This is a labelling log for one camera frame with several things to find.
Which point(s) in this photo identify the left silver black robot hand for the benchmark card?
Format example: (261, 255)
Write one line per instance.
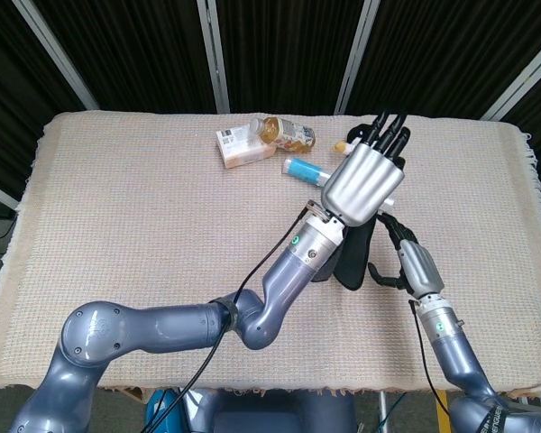
(365, 180)

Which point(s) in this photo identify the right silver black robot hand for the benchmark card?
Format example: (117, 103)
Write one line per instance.
(419, 266)

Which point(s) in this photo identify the pink and black cloth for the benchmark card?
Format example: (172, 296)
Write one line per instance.
(354, 257)

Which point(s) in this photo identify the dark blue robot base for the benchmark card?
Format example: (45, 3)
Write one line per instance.
(275, 415)

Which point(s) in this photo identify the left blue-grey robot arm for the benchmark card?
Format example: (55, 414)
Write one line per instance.
(162, 320)

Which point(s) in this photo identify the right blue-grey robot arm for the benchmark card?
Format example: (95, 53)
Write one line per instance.
(455, 352)

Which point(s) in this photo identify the beige cloth-covered table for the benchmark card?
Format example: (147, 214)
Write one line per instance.
(140, 203)

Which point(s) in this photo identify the black white plush toy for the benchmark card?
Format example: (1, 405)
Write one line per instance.
(358, 133)

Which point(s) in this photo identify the clear bag roll blue label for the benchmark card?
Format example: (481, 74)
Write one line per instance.
(304, 170)

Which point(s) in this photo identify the yellow tea plastic bottle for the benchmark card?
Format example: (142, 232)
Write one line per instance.
(288, 133)

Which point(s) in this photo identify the orange white tissue box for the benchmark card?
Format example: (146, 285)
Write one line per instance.
(243, 153)

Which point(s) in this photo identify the white metal table leg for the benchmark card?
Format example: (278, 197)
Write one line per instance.
(382, 412)

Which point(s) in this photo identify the black pleated curtain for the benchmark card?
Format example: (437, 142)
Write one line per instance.
(275, 45)

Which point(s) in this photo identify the bright blue plastic object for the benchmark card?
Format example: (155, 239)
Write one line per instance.
(155, 406)

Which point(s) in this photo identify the grey metal frame post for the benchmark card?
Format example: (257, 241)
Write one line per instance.
(214, 54)
(356, 54)
(58, 49)
(523, 85)
(0, 194)

